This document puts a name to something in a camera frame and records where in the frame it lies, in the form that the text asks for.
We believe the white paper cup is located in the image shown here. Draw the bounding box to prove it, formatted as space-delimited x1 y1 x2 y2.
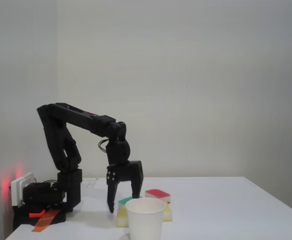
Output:
125 197 166 240

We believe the green sponge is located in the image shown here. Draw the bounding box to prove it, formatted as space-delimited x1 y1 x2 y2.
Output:
117 196 143 209

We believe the red sponge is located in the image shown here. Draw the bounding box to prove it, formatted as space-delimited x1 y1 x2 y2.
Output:
145 189 172 204

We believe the printed label sticker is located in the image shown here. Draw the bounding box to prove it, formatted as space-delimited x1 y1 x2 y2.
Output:
80 177 98 190

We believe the orange table clamp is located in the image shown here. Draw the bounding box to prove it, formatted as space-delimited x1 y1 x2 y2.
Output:
29 208 61 233

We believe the white wall socket box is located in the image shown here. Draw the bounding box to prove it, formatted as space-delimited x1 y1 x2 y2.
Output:
11 171 35 207

